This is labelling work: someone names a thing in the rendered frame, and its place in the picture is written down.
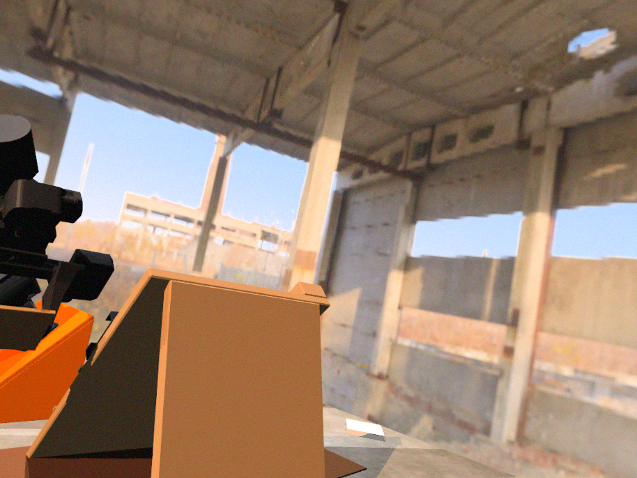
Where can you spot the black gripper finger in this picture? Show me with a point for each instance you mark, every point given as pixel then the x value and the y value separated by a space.
pixel 62 287

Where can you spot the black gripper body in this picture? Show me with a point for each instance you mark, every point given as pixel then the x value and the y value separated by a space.
pixel 22 253

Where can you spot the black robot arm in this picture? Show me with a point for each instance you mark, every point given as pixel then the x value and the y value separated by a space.
pixel 25 202

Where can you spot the white rectangular card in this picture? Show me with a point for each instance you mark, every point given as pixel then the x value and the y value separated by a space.
pixel 364 429

